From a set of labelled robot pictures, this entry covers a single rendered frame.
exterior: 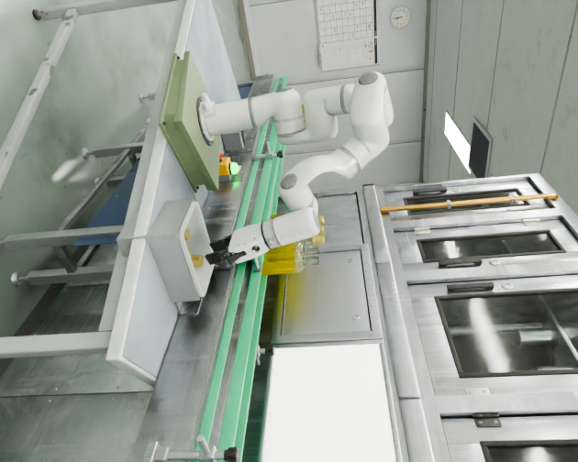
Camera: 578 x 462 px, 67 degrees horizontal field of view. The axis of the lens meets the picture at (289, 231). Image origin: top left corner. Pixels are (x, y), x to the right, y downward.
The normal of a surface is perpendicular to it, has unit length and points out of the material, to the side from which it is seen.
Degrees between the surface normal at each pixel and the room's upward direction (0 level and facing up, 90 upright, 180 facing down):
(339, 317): 90
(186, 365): 90
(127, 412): 90
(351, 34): 90
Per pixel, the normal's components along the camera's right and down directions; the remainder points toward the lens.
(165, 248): -0.05, 0.58
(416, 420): -0.14, -0.81
